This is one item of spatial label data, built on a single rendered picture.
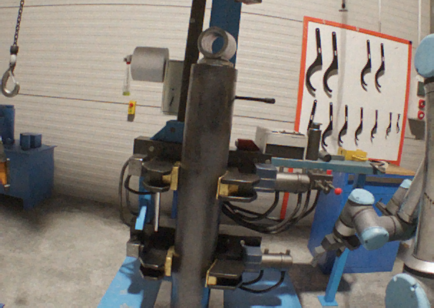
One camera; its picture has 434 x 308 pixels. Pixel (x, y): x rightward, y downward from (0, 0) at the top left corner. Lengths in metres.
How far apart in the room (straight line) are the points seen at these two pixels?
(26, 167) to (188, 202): 2.26
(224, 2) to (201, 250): 1.38
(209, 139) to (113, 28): 2.60
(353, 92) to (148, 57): 2.36
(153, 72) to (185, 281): 1.44
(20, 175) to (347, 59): 3.79
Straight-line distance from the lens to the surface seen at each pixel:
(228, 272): 1.57
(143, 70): 2.34
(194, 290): 1.67
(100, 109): 3.72
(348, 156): 2.02
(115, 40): 3.72
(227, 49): 1.44
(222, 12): 1.94
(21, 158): 3.43
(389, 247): 3.00
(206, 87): 1.38
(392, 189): 2.78
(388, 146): 4.03
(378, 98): 3.91
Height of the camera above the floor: 1.32
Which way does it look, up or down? 5 degrees down
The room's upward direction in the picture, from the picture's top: 6 degrees clockwise
